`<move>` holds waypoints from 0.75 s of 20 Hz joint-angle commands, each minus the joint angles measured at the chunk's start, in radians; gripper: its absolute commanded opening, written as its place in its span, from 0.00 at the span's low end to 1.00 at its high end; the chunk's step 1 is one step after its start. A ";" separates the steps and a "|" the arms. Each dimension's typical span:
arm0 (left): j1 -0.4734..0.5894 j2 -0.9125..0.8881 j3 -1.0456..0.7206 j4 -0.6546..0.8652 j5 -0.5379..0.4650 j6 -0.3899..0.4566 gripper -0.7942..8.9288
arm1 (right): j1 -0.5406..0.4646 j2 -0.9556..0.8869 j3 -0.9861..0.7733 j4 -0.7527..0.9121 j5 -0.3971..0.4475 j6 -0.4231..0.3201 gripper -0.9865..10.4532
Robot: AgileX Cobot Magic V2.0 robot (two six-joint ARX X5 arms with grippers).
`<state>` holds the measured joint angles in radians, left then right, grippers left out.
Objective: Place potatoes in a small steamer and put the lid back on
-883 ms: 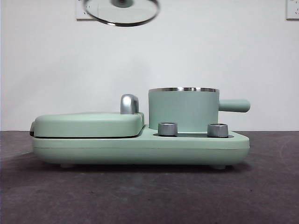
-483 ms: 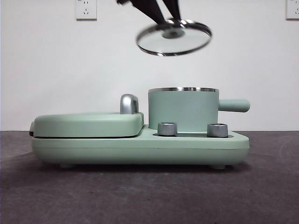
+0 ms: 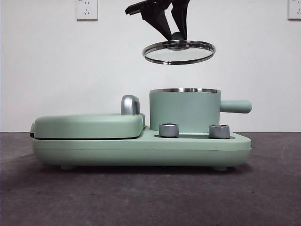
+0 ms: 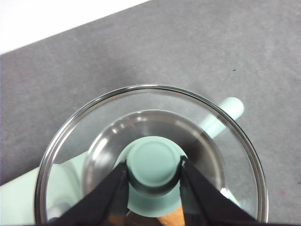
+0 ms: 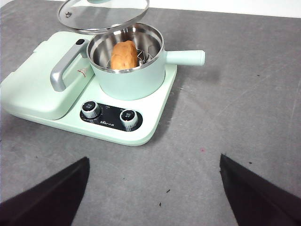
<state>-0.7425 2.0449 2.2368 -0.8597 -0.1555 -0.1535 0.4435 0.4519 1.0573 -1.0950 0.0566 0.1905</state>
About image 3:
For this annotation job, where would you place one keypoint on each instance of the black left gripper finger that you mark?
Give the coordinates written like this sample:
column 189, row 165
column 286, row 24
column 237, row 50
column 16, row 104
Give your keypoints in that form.
column 181, row 21
column 158, row 22

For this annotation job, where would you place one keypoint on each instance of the glass pot lid green knob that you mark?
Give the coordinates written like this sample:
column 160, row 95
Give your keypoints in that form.
column 177, row 48

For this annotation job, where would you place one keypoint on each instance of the silver control knob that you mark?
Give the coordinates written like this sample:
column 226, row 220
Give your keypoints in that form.
column 219, row 131
column 168, row 130

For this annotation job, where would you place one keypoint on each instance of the mint green grill cover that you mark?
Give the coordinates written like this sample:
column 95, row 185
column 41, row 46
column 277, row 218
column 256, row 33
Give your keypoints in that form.
column 87, row 124

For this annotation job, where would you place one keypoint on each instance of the mint green breakfast maker base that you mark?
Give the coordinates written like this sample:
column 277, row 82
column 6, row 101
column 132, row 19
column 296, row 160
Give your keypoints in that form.
column 94, row 150

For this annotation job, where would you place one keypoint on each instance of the white wall socket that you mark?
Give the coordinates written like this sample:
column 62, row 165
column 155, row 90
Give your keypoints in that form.
column 86, row 9
column 295, row 9

